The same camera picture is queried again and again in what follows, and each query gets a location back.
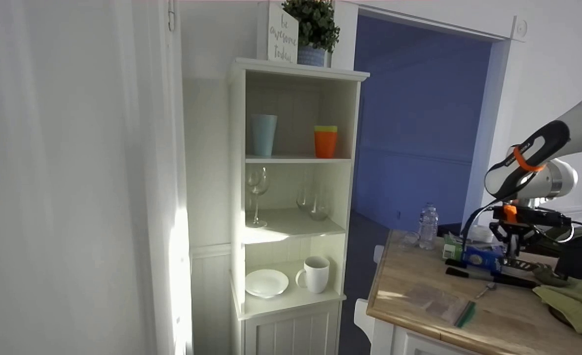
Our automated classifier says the white lettered sign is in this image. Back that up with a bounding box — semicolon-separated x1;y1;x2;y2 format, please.
264;3;302;68

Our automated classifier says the white plate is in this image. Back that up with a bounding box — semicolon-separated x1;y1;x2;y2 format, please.
243;267;292;302

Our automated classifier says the white corner shelf cabinet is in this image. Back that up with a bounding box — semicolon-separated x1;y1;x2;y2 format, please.
227;56;373;355

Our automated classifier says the tall wine glass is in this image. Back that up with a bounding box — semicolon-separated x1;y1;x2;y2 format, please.
245;164;272;230

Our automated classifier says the teal cup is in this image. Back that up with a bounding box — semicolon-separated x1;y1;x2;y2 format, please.
249;113;280;160

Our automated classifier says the orange cable tie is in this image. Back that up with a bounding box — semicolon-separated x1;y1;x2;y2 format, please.
511;145;545;176

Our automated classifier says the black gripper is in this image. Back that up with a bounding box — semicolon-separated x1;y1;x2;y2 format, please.
489;220;546;265

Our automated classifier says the orange cup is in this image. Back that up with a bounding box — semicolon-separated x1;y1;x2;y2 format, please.
312;125;339;160

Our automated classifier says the green waffle cloth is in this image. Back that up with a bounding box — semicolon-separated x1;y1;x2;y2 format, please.
531;279;582;342

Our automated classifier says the green barcode package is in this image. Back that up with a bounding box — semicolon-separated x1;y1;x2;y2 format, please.
440;237;466;263

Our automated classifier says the small clear glass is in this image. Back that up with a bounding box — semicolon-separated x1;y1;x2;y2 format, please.
308;190;331;224
294;186;312;214

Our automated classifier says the black slotted spatula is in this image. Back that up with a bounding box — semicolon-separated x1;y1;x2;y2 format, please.
495;261;572;289

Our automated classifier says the clear water bottle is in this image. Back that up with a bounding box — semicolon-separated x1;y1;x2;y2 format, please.
414;206;442;255

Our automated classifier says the potted green plant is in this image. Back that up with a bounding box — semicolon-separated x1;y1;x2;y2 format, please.
280;0;343;70

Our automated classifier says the clear plastic bag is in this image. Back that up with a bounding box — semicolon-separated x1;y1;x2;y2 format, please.
404;283;472;320

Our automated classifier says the blue box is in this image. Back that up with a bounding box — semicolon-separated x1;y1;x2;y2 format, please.
462;243;507;273

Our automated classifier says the white mug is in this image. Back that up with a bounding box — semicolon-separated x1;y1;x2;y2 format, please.
294;255;333;297

